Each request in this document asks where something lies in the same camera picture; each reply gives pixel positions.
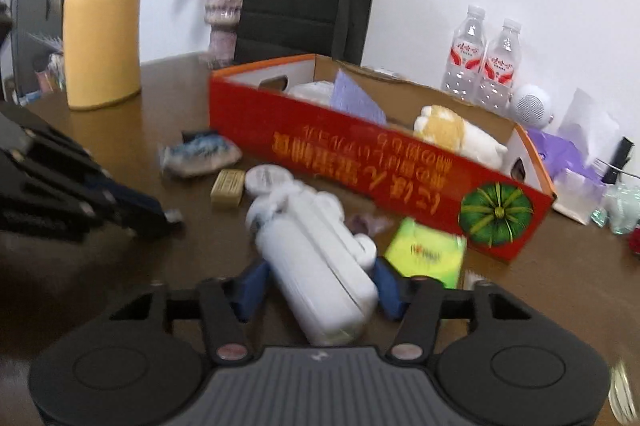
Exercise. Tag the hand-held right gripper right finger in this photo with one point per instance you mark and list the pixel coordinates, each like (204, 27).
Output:
(391, 293)

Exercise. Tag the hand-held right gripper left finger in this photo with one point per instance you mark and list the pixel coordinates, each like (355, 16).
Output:
(249, 293)

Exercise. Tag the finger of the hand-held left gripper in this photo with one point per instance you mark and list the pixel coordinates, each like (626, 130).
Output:
(140, 208)

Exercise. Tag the white pump bottle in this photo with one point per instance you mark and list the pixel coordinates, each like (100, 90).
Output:
(320, 276)

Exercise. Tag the wooden sorting tray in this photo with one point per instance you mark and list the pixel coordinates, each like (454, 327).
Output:
(350, 146)

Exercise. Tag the green packet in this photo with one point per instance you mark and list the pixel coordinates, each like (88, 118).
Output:
(427, 253)

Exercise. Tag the blue white snack packet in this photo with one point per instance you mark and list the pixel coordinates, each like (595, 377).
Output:
(200, 154)

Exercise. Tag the tan soap bar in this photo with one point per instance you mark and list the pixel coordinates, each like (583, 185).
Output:
(227, 188)

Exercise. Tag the white round lid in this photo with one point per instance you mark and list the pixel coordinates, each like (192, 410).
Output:
(267, 178)

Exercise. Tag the yellow thermos jug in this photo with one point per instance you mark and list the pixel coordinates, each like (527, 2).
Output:
(102, 31)

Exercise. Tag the yellow white plush toy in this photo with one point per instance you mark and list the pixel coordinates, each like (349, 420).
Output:
(450, 131)

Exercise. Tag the white tissue pack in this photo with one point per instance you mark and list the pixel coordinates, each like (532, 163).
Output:
(577, 198)

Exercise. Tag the pink glass vase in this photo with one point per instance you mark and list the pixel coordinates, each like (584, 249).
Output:
(225, 6)

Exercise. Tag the purple packet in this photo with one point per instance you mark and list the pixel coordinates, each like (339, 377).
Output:
(560, 151)

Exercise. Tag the white round speaker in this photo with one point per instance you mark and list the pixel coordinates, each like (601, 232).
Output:
(532, 106)

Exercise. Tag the clear glass cup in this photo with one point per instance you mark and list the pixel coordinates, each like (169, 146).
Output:
(620, 208)

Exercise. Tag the clear water bottle red label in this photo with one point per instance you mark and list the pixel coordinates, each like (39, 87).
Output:
(462, 56)
(502, 66)

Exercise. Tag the silver foil wrapper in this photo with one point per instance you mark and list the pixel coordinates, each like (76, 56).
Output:
(621, 391)

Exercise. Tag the translucent white pouch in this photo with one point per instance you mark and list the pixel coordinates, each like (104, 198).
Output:
(590, 126)

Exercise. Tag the black tube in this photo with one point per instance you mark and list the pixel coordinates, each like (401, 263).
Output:
(617, 161)

